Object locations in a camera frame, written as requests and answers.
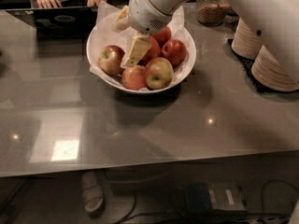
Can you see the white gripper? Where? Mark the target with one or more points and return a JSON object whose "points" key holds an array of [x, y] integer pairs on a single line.
{"points": [[146, 12]]}

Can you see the red-green apple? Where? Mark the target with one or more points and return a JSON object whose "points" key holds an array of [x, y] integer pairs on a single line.
{"points": [[110, 59]]}

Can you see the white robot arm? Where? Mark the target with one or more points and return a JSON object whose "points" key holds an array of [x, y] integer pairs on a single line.
{"points": [[276, 22]]}

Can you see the white bowl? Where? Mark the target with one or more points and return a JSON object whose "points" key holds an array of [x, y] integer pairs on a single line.
{"points": [[187, 62]]}

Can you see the red apple with sticker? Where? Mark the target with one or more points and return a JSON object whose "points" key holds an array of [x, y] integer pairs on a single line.
{"points": [[153, 52]]}

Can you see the dark red apple back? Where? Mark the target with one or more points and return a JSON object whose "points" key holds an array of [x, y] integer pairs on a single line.
{"points": [[163, 36]]}

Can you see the dark red apple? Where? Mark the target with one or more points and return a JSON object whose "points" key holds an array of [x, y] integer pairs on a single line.
{"points": [[174, 51], [163, 36]]}

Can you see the orange-red apple front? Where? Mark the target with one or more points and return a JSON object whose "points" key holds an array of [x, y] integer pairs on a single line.
{"points": [[133, 78]]}

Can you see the dark red apple right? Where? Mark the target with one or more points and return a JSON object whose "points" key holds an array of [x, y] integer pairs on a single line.
{"points": [[174, 51]]}

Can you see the yellow-green apple front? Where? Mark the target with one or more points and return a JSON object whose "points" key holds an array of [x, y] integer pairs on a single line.
{"points": [[158, 73]]}

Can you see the white paper liner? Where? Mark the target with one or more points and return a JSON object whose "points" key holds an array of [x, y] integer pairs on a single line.
{"points": [[106, 31]]}

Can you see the black laptop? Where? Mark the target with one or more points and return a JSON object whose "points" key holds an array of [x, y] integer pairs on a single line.
{"points": [[59, 22]]}

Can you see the glass jar with cereal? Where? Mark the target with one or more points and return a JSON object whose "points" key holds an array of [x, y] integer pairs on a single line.
{"points": [[211, 12]]}

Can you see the black rubber mat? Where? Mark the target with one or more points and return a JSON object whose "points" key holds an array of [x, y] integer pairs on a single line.
{"points": [[247, 65]]}

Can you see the right stack of paper plates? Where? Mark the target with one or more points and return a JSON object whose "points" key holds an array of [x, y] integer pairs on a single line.
{"points": [[268, 71]]}

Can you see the grey sandal on floor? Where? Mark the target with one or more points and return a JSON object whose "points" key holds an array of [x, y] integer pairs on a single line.
{"points": [[92, 193]]}

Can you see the blue grey box on floor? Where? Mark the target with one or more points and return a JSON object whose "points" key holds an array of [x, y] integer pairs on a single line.
{"points": [[203, 197]]}

